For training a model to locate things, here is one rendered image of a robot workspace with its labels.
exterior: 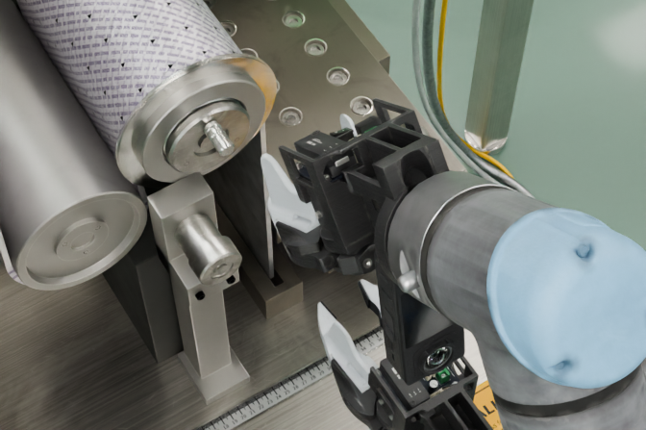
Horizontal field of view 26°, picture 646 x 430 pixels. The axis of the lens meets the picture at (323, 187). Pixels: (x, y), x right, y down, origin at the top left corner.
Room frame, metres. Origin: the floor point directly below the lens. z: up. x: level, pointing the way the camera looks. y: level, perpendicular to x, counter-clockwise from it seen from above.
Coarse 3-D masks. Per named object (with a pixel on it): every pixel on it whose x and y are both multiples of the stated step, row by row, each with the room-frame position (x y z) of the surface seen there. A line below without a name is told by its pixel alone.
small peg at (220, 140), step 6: (210, 126) 0.64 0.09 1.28; (216, 126) 0.64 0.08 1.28; (204, 132) 0.64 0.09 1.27; (210, 132) 0.64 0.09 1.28; (216, 132) 0.64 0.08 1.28; (222, 132) 0.64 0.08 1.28; (210, 138) 0.63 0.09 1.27; (216, 138) 0.63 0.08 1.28; (222, 138) 0.63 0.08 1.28; (228, 138) 0.63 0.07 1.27; (216, 144) 0.63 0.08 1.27; (222, 144) 0.62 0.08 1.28; (228, 144) 0.62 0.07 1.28; (234, 144) 0.63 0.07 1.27; (216, 150) 0.62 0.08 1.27; (222, 150) 0.62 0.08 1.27; (228, 150) 0.62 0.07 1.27
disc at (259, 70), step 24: (192, 72) 0.66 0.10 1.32; (216, 72) 0.67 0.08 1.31; (240, 72) 0.68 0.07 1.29; (264, 72) 0.70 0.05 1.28; (168, 96) 0.65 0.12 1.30; (264, 96) 0.69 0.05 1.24; (144, 120) 0.64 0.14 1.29; (264, 120) 0.69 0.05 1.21; (120, 144) 0.63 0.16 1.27; (120, 168) 0.63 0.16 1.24
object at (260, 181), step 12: (264, 132) 0.70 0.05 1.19; (252, 144) 0.71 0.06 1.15; (264, 144) 0.70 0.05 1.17; (240, 156) 0.73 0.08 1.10; (252, 156) 0.71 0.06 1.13; (228, 168) 0.76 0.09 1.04; (240, 168) 0.74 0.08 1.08; (252, 168) 0.71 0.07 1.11; (240, 180) 0.74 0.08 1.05; (252, 180) 0.72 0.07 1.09; (264, 180) 0.70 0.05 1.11; (240, 192) 0.74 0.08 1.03; (252, 192) 0.72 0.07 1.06; (264, 192) 0.70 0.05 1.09; (252, 204) 0.72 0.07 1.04; (264, 204) 0.70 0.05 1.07; (264, 216) 0.70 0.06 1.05; (264, 228) 0.70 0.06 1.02
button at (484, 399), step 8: (480, 384) 0.58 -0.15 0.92; (488, 384) 0.58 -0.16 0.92; (480, 392) 0.57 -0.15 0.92; (488, 392) 0.57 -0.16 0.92; (480, 400) 0.57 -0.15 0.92; (488, 400) 0.57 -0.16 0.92; (480, 408) 0.56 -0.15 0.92; (488, 408) 0.56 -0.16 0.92; (496, 408) 0.56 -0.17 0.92; (488, 416) 0.55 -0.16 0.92; (496, 416) 0.55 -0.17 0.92; (496, 424) 0.54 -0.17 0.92
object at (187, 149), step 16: (192, 112) 0.65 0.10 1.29; (208, 112) 0.65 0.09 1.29; (224, 112) 0.65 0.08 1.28; (240, 112) 0.66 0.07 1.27; (176, 128) 0.64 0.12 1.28; (192, 128) 0.64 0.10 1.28; (224, 128) 0.66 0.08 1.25; (240, 128) 0.66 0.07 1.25; (176, 144) 0.63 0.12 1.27; (192, 144) 0.64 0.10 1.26; (208, 144) 0.64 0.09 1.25; (240, 144) 0.66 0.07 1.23; (176, 160) 0.63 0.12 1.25; (192, 160) 0.64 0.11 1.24; (208, 160) 0.64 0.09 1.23; (224, 160) 0.65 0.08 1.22
